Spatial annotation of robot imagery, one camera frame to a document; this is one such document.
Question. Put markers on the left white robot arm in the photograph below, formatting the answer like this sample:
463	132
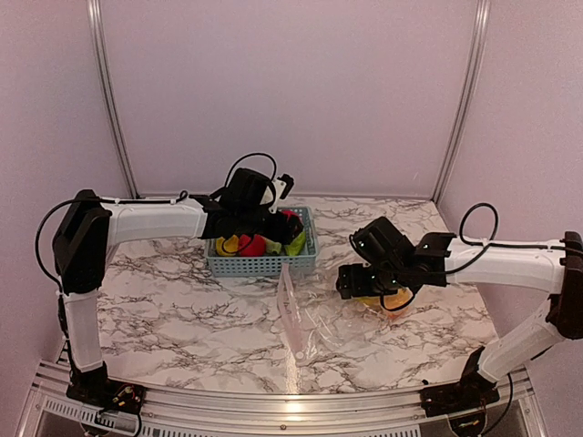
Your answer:
93	228

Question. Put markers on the light blue plastic basket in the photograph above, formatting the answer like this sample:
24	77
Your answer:
268	265

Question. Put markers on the green fake pear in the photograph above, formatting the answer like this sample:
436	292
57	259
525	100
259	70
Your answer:
295	248

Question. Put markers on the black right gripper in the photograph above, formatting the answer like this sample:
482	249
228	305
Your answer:
352	285

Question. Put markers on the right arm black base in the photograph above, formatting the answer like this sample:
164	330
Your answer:
470	392

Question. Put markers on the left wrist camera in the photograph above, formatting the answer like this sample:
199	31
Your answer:
276	190

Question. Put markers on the aluminium frame post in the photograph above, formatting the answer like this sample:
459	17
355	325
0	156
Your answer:
469	85
97	29

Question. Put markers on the right aluminium frame post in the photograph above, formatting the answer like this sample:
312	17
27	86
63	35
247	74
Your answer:
469	85

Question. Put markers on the yellow fake banana bunch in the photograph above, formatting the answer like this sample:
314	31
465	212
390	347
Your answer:
372	302

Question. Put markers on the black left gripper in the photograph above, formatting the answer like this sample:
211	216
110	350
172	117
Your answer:
275	232

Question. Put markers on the orange fake peach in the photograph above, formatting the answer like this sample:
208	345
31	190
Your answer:
397	304

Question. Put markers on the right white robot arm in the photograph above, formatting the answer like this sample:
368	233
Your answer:
552	269

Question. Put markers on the left aluminium frame post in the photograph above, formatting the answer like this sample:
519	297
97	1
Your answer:
97	29

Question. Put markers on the clear zip top bag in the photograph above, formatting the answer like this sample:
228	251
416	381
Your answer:
316	320

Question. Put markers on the red fake apple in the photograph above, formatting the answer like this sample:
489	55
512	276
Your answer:
251	246

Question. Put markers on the front aluminium table rail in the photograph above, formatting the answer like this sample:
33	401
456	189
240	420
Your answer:
179	412

